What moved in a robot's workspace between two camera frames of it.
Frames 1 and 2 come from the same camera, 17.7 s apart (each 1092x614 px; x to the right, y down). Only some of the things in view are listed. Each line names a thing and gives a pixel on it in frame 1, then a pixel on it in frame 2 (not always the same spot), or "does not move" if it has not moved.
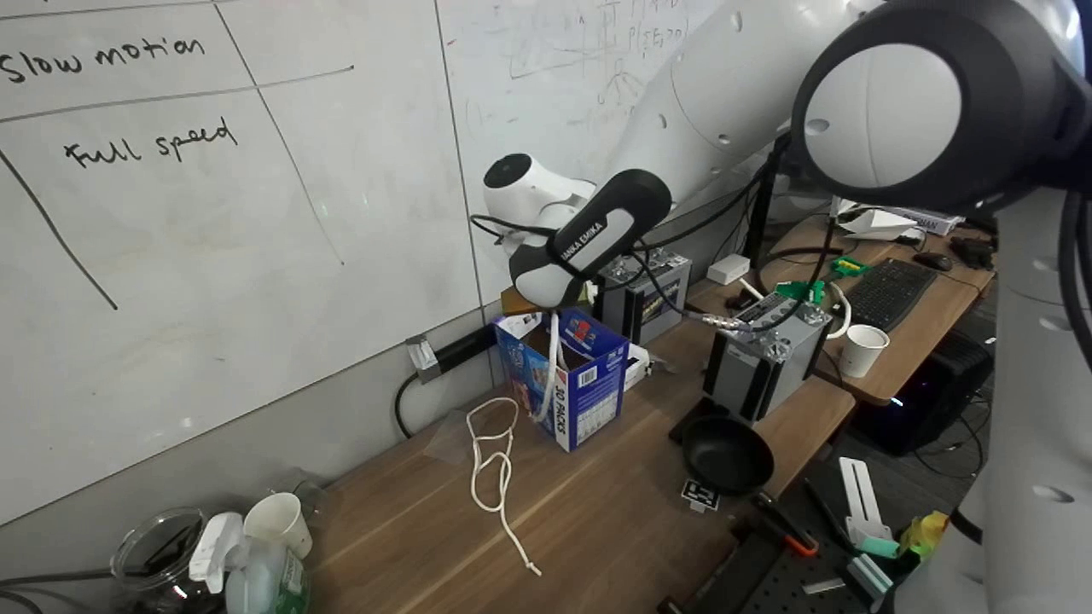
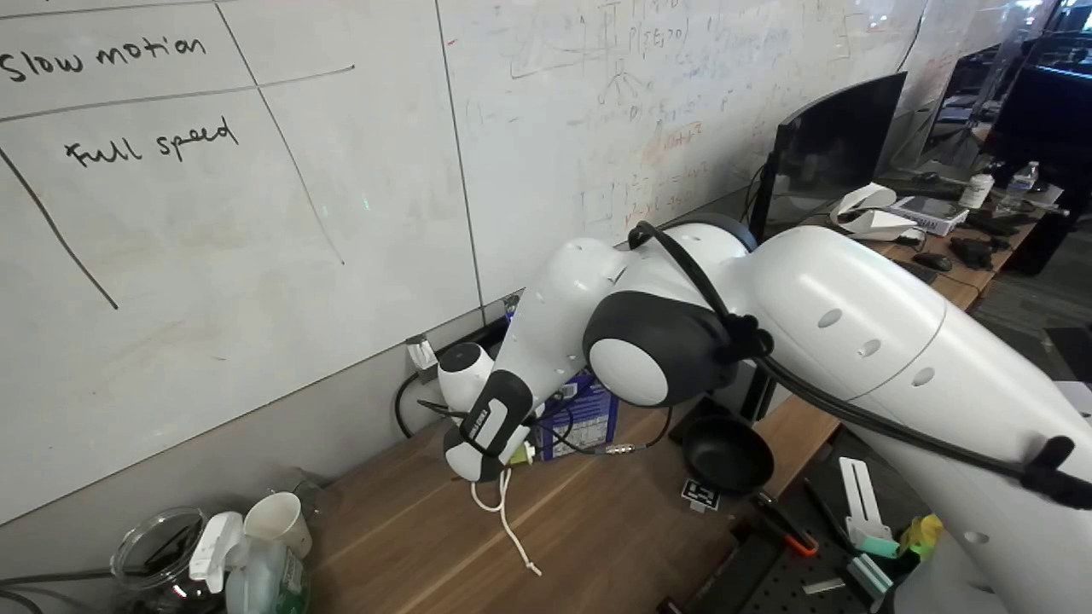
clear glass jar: x=159 y=554 does not move
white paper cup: x=279 y=515 does not move
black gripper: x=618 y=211 to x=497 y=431
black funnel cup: x=721 y=448 does not move
